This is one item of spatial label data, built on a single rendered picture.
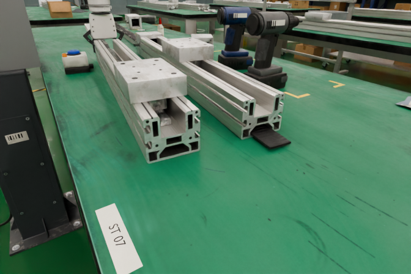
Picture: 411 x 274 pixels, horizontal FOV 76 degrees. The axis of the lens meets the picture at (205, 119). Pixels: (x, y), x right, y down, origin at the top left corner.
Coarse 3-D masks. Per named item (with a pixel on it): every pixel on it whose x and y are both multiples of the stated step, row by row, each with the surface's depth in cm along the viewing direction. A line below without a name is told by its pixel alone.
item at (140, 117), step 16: (96, 48) 102; (128, 48) 91; (112, 64) 72; (112, 80) 70; (128, 112) 54; (144, 112) 44; (160, 112) 50; (176, 112) 49; (192, 112) 45; (144, 128) 44; (160, 128) 47; (176, 128) 47; (192, 128) 46; (144, 144) 45; (160, 144) 44; (176, 144) 46; (192, 144) 50; (160, 160) 46
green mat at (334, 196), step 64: (64, 128) 56; (128, 128) 56; (320, 128) 57; (384, 128) 58; (128, 192) 39; (192, 192) 39; (256, 192) 39; (320, 192) 39; (384, 192) 39; (192, 256) 29; (256, 256) 29; (320, 256) 30; (384, 256) 30
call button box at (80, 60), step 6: (72, 54) 92; (78, 54) 93; (84, 54) 93; (66, 60) 90; (72, 60) 91; (78, 60) 91; (84, 60) 92; (66, 66) 91; (72, 66) 91; (78, 66) 92; (84, 66) 93; (90, 66) 97; (66, 72) 91; (72, 72) 92; (78, 72) 93; (84, 72) 94
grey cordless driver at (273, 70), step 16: (256, 16) 68; (272, 16) 69; (288, 16) 73; (256, 32) 69; (272, 32) 72; (256, 48) 74; (272, 48) 75; (256, 64) 75; (272, 64) 80; (272, 80) 77
